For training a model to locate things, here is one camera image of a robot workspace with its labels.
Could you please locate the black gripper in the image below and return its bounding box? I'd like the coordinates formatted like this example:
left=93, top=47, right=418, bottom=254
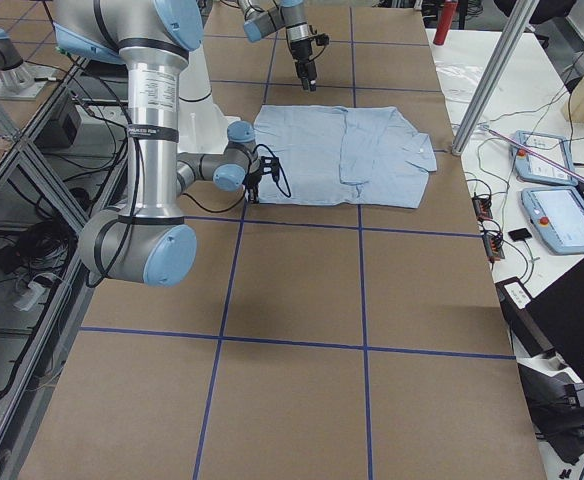
left=244, top=170, right=264, bottom=204
left=290, top=40, right=317, bottom=91

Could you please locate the light blue button-up shirt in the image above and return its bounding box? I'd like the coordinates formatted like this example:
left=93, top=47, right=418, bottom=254
left=254, top=105, right=437, bottom=209

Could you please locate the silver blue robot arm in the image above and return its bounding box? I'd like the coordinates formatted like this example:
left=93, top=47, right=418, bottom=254
left=54, top=1, right=265, bottom=287
left=237, top=0, right=329, bottom=92

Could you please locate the clear plastic bag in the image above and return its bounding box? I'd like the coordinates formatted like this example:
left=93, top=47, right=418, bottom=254
left=434, top=60, right=485, bottom=104

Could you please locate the red cylinder bottle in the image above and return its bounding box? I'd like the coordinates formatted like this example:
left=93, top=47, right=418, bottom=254
left=433, top=0, right=458, bottom=46

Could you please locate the orange connector board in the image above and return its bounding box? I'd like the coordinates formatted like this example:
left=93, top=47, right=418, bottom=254
left=482, top=231, right=505, bottom=264
left=472, top=195, right=493, bottom=221

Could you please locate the upper blue teach pendant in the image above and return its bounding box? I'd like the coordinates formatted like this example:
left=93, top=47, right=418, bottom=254
left=511, top=130, right=577, bottom=187

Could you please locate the blue teach pendant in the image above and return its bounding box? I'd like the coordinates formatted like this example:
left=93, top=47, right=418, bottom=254
left=520, top=186, right=584, bottom=255
left=511, top=130, right=577, bottom=187

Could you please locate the black box on table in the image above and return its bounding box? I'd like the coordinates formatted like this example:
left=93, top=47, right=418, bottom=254
left=495, top=277, right=532, bottom=310

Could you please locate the lower blue teach pendant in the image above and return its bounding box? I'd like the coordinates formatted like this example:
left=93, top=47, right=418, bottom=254
left=520, top=186, right=584, bottom=255

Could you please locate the black laptop computer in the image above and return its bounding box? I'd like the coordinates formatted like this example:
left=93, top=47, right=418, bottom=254
left=500, top=257, right=584, bottom=465

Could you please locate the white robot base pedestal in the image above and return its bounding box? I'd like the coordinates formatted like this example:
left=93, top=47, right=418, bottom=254
left=178, top=45, right=239, bottom=154

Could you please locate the grey aluminium frame post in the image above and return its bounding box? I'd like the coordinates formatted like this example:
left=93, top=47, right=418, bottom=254
left=451, top=0, right=539, bottom=156

